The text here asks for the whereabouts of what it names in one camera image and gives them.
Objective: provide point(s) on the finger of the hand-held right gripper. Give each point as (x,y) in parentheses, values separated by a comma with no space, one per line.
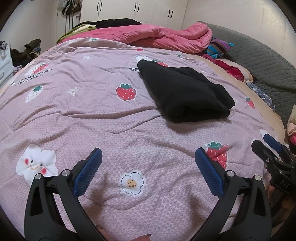
(271,141)
(262,150)

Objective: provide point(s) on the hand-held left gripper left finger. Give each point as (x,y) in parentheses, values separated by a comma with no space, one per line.
(89,170)

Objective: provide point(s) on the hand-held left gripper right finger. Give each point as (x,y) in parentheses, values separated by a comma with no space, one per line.
(209,170)

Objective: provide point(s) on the black sweater with orange cuffs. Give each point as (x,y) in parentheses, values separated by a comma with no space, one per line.
(185,92)

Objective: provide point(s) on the pink clothes heap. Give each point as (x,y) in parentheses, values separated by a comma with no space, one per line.
(291,132)

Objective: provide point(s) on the dark clothes pile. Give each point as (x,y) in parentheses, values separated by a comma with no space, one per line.
(32,45)

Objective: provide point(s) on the black clothes heap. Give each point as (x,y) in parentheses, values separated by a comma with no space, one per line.
(115,23)

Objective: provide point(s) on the person's left hand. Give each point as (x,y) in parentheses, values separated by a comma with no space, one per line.
(103,234)

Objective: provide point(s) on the beige bed sheet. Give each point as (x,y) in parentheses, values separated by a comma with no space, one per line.
(261,115)

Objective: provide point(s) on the blue floral cloth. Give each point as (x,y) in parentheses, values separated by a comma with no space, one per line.
(263,97)

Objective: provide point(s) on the purple strawberry print bedspread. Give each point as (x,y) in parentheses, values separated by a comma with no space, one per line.
(92,115)

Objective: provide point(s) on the grey quilted headboard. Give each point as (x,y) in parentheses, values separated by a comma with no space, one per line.
(266,64)

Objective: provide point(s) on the red patterned cloth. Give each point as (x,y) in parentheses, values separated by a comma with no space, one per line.
(231,69)

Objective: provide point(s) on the striped pillow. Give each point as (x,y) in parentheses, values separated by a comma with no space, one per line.
(219,47)

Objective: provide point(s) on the purple slipper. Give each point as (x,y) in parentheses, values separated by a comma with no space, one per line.
(18,68)

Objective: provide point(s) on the white drawer cabinet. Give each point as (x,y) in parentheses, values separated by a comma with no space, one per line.
(4,67)

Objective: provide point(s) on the green cloth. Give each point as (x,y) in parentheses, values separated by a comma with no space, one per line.
(76,31)

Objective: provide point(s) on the pink quilt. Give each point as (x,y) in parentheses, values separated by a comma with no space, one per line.
(161,34)

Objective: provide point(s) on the hanging bags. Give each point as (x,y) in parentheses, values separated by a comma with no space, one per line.
(69,7)

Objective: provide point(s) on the white wardrobe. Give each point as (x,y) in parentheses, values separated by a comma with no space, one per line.
(150,9)

